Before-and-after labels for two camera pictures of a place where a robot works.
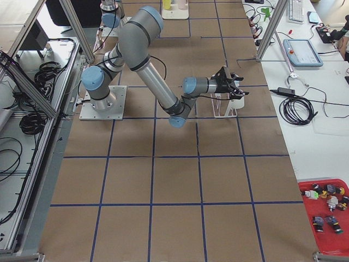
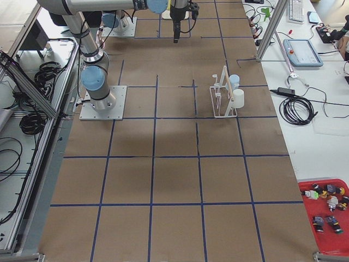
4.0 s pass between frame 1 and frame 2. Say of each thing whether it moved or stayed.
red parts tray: stayed
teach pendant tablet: stayed
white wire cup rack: stayed
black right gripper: moved
